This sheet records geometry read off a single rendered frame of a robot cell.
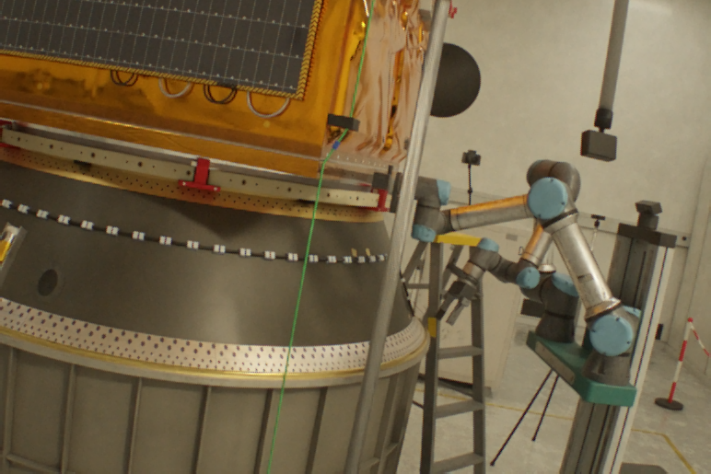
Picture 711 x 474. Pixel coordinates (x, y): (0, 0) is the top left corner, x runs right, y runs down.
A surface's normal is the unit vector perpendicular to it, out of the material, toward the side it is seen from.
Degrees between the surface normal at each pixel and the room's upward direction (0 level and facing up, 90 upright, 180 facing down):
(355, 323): 62
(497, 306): 90
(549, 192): 84
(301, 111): 89
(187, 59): 90
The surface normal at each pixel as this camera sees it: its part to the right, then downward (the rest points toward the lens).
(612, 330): -0.39, 0.07
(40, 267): 0.00, -0.44
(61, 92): -0.18, 0.14
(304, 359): 0.55, -0.62
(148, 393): 0.22, 0.08
